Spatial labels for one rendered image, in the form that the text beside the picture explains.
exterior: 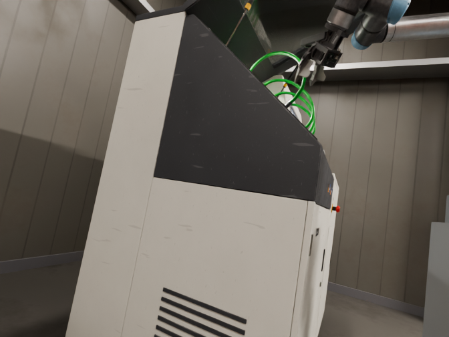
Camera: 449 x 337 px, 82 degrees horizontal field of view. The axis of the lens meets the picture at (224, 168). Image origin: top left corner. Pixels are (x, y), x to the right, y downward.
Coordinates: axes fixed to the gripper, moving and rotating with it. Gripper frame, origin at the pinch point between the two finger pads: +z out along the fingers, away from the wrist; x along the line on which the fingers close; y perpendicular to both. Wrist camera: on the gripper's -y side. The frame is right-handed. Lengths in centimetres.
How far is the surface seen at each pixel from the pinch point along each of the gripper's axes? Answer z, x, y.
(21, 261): 180, -116, -53
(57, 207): 162, -94, -86
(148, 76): 20, -50, -31
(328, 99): 60, 177, -129
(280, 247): 30, -26, 49
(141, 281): 67, -57, 32
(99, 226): 70, -69, 5
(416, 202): 94, 208, 3
